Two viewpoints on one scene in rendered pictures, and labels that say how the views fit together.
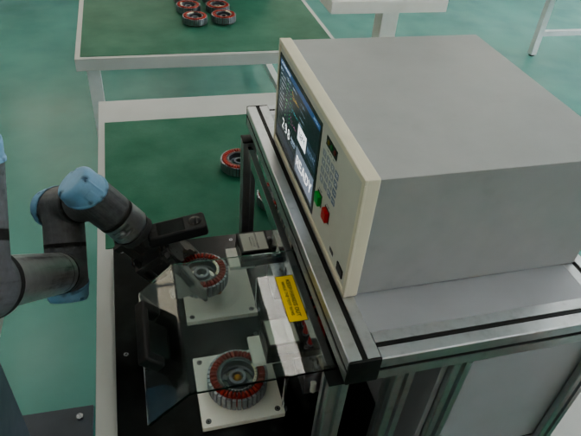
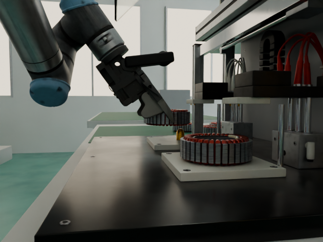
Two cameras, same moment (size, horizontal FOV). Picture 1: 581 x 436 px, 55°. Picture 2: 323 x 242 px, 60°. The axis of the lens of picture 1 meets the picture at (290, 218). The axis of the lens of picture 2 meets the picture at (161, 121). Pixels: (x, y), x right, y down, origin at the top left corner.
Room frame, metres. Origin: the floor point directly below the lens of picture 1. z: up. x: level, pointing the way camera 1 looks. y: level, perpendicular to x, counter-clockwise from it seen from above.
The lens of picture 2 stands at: (0.16, 0.09, 0.87)
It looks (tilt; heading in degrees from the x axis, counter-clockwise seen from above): 4 degrees down; 8
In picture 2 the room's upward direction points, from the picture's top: straight up
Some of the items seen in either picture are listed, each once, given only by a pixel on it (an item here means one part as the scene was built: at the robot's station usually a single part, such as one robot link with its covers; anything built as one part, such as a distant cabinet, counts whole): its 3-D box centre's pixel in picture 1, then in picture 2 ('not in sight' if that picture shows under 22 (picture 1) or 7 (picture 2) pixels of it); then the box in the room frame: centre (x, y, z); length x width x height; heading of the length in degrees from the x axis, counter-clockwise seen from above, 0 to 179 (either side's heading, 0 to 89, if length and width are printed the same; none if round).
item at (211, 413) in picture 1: (237, 387); (215, 163); (0.61, 0.07, 0.78); 0.15 x 0.15 x 0.01; 18
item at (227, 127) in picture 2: not in sight; (236, 132); (0.89, 0.01, 0.80); 0.08 x 0.05 x 0.06; 18
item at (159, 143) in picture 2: not in sight; (180, 142); (0.84, 0.14, 0.78); 0.15 x 0.15 x 0.01; 18
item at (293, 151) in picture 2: (311, 367); (297, 147); (0.66, -0.07, 0.80); 0.08 x 0.05 x 0.06; 18
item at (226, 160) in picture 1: (239, 162); (185, 127); (1.38, 0.17, 0.77); 0.11 x 0.11 x 0.04
